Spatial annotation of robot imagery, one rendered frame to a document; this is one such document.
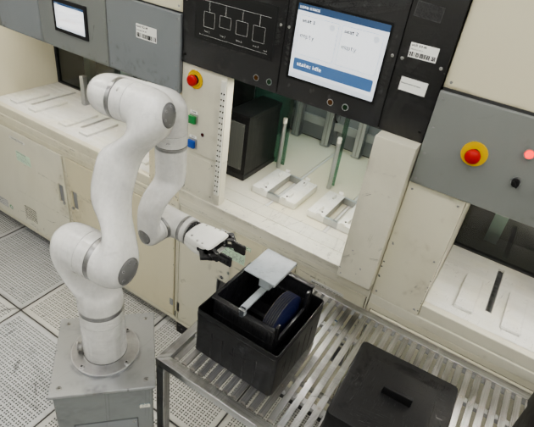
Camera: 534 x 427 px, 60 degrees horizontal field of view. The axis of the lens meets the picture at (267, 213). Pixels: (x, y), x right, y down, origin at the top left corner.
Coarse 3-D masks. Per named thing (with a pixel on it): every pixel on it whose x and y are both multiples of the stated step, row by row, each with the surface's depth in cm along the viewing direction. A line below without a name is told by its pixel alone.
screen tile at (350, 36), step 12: (348, 36) 129; (360, 36) 127; (372, 36) 126; (384, 36) 124; (372, 48) 127; (336, 60) 134; (348, 60) 132; (360, 60) 130; (372, 60) 128; (372, 72) 130
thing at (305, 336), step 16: (240, 272) 147; (208, 304) 137; (320, 304) 140; (208, 320) 132; (208, 336) 135; (224, 336) 131; (240, 336) 127; (304, 336) 138; (208, 352) 139; (224, 352) 134; (240, 352) 130; (256, 352) 125; (288, 352) 129; (240, 368) 133; (256, 368) 128; (272, 368) 125; (288, 368) 136; (256, 384) 132; (272, 384) 129
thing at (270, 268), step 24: (264, 264) 128; (288, 264) 130; (240, 288) 143; (264, 288) 131; (288, 288) 143; (312, 288) 137; (216, 312) 133; (240, 312) 125; (264, 312) 150; (264, 336) 126; (288, 336) 136
